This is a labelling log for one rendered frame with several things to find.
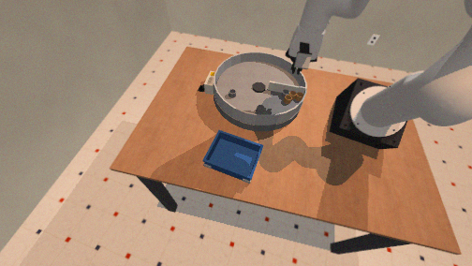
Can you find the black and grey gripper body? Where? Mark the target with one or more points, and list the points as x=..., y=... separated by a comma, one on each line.
x=315, y=41

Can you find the grey metal cylinder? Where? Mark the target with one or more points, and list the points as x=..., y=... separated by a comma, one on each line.
x=284, y=93
x=232, y=93
x=260, y=109

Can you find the blue crate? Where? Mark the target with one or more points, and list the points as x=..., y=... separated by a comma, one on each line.
x=233, y=155

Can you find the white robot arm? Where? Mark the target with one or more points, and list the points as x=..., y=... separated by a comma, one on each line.
x=441, y=95

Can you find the bronze bushing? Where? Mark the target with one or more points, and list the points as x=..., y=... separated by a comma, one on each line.
x=299, y=96
x=293, y=94
x=287, y=99

